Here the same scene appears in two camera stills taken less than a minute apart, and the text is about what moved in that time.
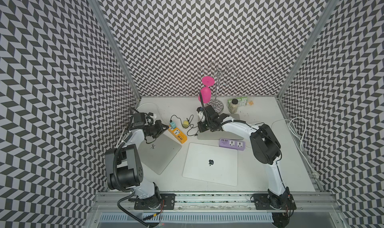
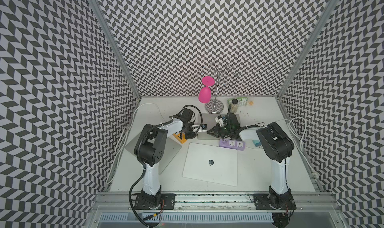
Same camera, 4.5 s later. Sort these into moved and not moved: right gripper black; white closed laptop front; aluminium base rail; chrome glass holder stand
Moved: right gripper black
Not moved: chrome glass holder stand; white closed laptop front; aluminium base rail
